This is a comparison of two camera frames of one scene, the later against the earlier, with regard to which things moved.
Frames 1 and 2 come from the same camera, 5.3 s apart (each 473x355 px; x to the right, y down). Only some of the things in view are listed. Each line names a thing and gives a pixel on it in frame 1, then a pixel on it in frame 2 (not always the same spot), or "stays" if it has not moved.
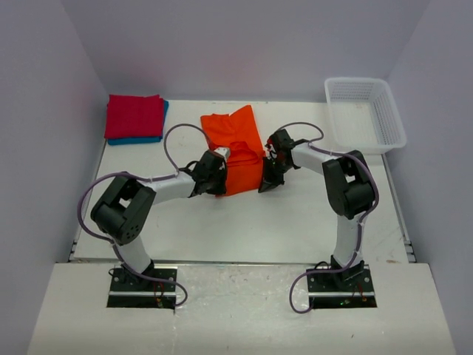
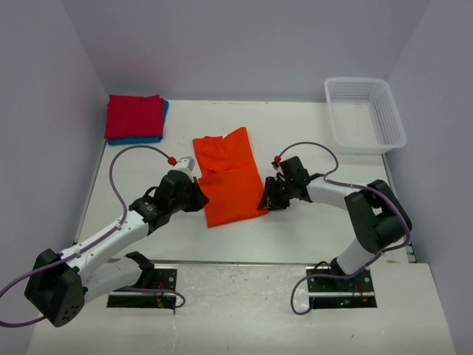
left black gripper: (216, 176) → (194, 194)
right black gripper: (270, 171) → (279, 193)
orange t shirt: (238, 132) → (230, 177)
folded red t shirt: (134, 117) stays
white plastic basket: (364, 116) stays
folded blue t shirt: (143, 140) stays
